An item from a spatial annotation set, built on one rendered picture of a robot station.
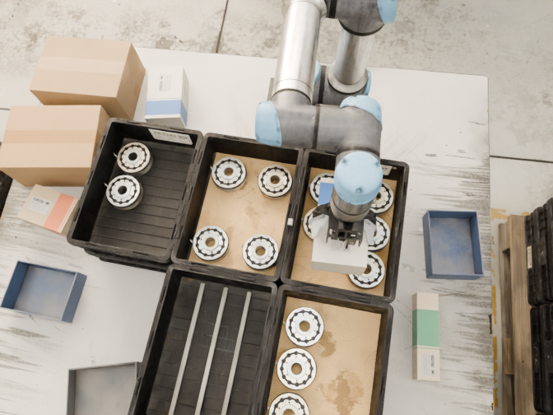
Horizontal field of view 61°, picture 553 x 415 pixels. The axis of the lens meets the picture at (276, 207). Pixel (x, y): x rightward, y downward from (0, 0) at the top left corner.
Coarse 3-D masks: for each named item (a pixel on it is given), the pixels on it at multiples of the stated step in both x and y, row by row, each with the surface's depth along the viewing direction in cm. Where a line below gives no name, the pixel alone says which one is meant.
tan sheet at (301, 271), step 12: (312, 168) 142; (312, 180) 141; (384, 180) 140; (396, 180) 140; (312, 204) 138; (384, 216) 136; (300, 228) 136; (300, 240) 135; (300, 252) 134; (312, 252) 134; (384, 252) 133; (300, 264) 133; (384, 264) 132; (300, 276) 132; (312, 276) 131; (324, 276) 131; (336, 276) 131; (384, 276) 130; (348, 288) 130
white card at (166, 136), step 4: (152, 132) 141; (156, 132) 140; (160, 132) 140; (164, 132) 139; (168, 132) 139; (156, 136) 143; (160, 136) 142; (164, 136) 142; (168, 136) 141; (172, 136) 141; (176, 136) 140; (180, 136) 140; (184, 136) 139; (188, 136) 139; (164, 140) 145; (168, 140) 144; (172, 140) 144; (176, 140) 143; (180, 140) 142; (184, 140) 142; (188, 140) 141
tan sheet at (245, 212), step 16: (240, 160) 144; (256, 160) 144; (256, 176) 142; (208, 192) 141; (224, 192) 141; (240, 192) 141; (256, 192) 141; (208, 208) 140; (224, 208) 139; (240, 208) 139; (256, 208) 139; (272, 208) 139; (208, 224) 138; (224, 224) 138; (240, 224) 137; (256, 224) 137; (272, 224) 137; (240, 240) 136; (192, 256) 135; (240, 256) 134; (256, 272) 132; (272, 272) 132
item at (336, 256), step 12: (324, 180) 108; (324, 192) 107; (324, 228) 104; (324, 240) 103; (336, 240) 103; (324, 252) 102; (336, 252) 102; (348, 252) 102; (360, 252) 102; (312, 264) 105; (324, 264) 104; (336, 264) 102; (348, 264) 101; (360, 264) 101
